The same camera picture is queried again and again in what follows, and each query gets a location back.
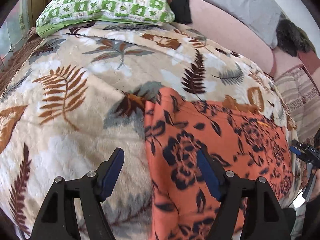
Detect striped beige bedsheet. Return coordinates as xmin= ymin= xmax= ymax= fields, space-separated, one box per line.
xmin=274 ymin=65 xmax=319 ymax=144

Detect right hand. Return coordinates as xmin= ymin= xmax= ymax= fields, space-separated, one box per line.
xmin=302 ymin=164 xmax=319 ymax=202

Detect dark furry cushion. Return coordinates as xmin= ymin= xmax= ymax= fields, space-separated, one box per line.
xmin=276 ymin=18 xmax=316 ymax=57

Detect cream leaf pattern blanket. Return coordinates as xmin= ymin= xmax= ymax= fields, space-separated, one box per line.
xmin=1 ymin=22 xmax=301 ymax=239

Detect green white patterned pillow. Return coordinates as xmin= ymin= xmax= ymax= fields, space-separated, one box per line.
xmin=35 ymin=0 xmax=175 ymax=37

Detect pink padded headboard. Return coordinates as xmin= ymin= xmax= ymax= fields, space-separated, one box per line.
xmin=189 ymin=0 xmax=319 ymax=89

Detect right forearm black sleeve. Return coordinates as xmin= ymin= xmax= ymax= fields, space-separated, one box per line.
xmin=297 ymin=196 xmax=320 ymax=240

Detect orange black floral garment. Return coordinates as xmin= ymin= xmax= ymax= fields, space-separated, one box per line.
xmin=145 ymin=87 xmax=293 ymax=239

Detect grey pillow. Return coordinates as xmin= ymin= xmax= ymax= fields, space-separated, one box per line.
xmin=203 ymin=0 xmax=282 ymax=49

